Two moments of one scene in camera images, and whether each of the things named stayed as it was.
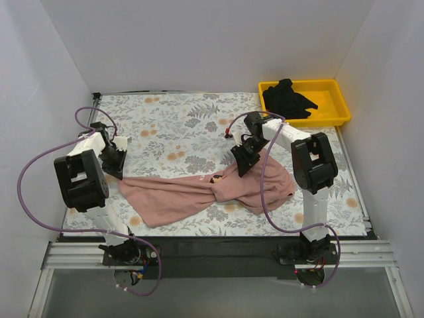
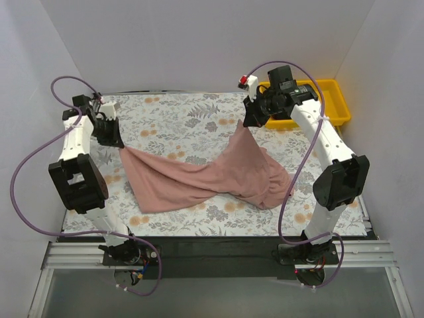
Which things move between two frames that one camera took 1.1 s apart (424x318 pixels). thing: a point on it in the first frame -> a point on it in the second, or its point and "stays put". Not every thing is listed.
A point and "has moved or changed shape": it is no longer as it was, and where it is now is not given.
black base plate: (210, 258) stays put
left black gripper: (115, 162) -> (110, 133)
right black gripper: (245, 159) -> (253, 110)
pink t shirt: (267, 181) has moved or changed shape
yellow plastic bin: (326, 93) stays put
